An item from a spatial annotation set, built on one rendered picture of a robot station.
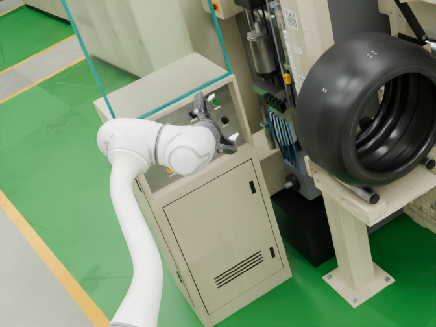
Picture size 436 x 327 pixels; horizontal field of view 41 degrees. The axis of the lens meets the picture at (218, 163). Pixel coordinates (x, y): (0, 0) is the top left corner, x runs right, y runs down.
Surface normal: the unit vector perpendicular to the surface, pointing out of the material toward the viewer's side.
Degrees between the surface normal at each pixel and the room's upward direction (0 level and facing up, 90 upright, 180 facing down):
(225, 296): 90
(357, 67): 25
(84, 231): 0
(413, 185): 0
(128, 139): 30
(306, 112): 65
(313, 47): 90
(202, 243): 90
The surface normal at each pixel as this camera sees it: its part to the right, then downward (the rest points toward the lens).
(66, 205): -0.26, -0.79
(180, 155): -0.18, 0.19
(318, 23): 0.46, 0.41
